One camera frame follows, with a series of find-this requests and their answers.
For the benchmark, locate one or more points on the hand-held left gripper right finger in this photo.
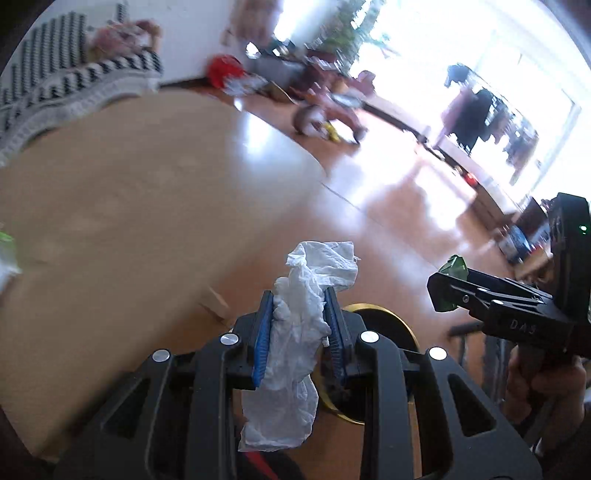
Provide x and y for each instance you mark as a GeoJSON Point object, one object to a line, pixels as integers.
{"type": "Point", "coordinates": [334, 341]}

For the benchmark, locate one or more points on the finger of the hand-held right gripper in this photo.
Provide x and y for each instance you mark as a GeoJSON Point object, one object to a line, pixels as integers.
{"type": "Point", "coordinates": [450, 295]}
{"type": "Point", "coordinates": [508, 281]}

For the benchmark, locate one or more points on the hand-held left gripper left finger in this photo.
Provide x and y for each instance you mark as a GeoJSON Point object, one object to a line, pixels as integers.
{"type": "Point", "coordinates": [261, 344]}

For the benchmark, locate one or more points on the green wrapper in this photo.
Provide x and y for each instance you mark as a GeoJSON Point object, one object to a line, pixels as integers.
{"type": "Point", "coordinates": [453, 267]}

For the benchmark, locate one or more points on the white tissue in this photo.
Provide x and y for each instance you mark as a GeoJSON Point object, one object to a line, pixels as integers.
{"type": "Point", "coordinates": [300, 332]}

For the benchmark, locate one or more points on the black trash bin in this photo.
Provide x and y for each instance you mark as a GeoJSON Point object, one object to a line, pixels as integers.
{"type": "Point", "coordinates": [392, 325]}

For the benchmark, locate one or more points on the person's right hand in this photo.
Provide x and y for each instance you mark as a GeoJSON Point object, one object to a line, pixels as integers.
{"type": "Point", "coordinates": [545, 383]}

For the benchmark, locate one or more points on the blue box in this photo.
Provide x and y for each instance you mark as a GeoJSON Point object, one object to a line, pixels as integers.
{"type": "Point", "coordinates": [512, 240]}

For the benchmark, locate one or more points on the clothes rack with dark clothes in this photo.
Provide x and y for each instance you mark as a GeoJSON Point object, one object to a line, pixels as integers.
{"type": "Point", "coordinates": [480, 120]}

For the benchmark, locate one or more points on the yellow toy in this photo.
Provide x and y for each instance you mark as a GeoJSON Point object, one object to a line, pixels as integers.
{"type": "Point", "coordinates": [330, 132]}

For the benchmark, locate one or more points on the pink tricycle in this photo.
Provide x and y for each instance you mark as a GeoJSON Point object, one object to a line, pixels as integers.
{"type": "Point", "coordinates": [332, 108]}

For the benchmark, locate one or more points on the cardboard piece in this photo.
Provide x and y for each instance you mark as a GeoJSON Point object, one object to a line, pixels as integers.
{"type": "Point", "coordinates": [281, 92]}

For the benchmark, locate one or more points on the scattered papers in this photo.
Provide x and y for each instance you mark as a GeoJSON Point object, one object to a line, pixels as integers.
{"type": "Point", "coordinates": [244, 84]}

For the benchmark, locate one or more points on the green white torn packet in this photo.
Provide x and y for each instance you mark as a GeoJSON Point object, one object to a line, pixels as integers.
{"type": "Point", "coordinates": [5, 258]}

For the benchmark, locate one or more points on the red bag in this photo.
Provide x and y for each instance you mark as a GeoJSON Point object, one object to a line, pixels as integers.
{"type": "Point", "coordinates": [224, 69]}

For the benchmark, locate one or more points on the potted green plant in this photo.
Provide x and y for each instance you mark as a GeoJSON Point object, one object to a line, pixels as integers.
{"type": "Point", "coordinates": [348, 27]}

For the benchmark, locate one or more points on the black white patterned blanket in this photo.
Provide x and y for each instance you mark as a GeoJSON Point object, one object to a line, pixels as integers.
{"type": "Point", "coordinates": [60, 78]}

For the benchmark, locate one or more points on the pink cartoon pillow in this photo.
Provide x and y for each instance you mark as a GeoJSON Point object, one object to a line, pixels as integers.
{"type": "Point", "coordinates": [117, 37]}

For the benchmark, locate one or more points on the wooden frame sofa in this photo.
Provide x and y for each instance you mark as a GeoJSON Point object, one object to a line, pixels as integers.
{"type": "Point", "coordinates": [154, 34]}

